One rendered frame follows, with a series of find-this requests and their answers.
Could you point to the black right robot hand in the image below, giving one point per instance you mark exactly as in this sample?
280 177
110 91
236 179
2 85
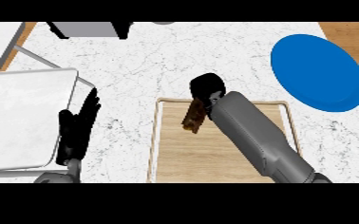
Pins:
208 85

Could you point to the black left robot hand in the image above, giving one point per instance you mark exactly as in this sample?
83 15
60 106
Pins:
78 126

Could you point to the brown sweet potato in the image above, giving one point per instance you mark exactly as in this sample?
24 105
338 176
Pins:
196 115

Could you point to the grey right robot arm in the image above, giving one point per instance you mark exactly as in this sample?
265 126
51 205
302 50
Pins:
261 139

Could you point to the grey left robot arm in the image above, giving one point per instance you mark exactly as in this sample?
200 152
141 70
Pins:
60 174

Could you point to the wooden tray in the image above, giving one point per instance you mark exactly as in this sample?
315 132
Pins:
206 152

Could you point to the blue plate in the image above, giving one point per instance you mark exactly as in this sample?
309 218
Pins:
314 72

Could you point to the grey round object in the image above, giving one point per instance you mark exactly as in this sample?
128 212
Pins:
163 22

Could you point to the grey and black appliance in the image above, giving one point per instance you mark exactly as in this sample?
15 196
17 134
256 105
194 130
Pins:
89 29

